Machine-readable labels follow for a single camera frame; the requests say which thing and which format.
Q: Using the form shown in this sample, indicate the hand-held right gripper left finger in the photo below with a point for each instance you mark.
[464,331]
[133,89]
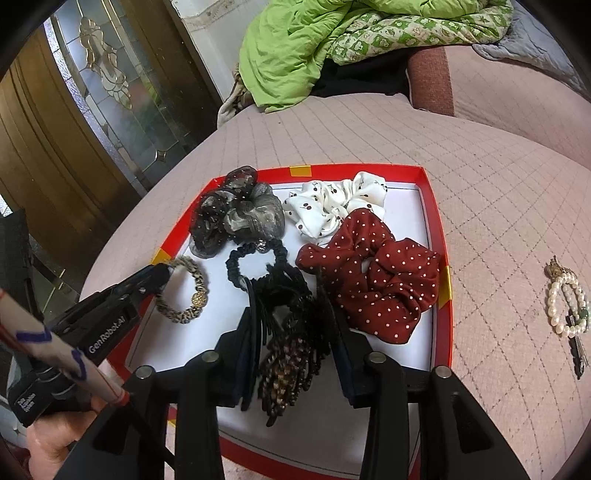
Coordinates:
[242,369]

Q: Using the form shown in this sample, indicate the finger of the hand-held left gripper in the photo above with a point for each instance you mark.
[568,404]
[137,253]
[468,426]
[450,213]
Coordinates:
[147,277]

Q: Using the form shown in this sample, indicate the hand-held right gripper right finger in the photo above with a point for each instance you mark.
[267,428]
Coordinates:
[346,369]

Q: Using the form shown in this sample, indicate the brown speckled hair claw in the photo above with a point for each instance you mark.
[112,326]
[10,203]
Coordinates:
[286,378]

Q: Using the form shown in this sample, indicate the black hair claw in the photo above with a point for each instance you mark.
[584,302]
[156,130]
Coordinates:
[295,295]

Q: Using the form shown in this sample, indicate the red dotted scrunchie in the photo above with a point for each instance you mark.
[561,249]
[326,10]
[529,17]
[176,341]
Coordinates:
[392,286]

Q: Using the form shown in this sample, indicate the grey sheer scrunchie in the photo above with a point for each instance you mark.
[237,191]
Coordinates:
[249,217]

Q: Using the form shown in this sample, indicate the red cardboard box white inside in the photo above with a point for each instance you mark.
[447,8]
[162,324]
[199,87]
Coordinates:
[427,230]

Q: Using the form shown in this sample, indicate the white cherry print scrunchie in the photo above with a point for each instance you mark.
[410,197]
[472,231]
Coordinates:
[318,203]

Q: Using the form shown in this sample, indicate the person's left hand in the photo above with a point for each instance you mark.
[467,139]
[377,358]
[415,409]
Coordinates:
[55,438]

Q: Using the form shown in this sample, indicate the white tube with blue marks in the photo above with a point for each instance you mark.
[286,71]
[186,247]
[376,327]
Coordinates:
[46,339]

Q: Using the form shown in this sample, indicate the wooden door with patterned glass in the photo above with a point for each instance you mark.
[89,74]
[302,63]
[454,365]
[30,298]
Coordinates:
[69,161]

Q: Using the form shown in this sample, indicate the beige patterned cloth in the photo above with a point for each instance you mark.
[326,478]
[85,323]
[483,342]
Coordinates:
[233,99]

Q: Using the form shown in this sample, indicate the pink quilted bed cover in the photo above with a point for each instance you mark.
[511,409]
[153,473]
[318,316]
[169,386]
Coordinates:
[498,221]

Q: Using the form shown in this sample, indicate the green quilt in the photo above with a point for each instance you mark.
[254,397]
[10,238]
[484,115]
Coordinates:
[295,41]

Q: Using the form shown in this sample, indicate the black cloth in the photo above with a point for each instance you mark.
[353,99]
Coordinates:
[360,78]

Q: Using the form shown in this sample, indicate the pink bolster pillow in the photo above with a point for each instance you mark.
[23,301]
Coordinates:
[498,92]

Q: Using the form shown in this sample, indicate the grey quilted blanket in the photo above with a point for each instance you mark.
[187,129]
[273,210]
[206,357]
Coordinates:
[531,46]

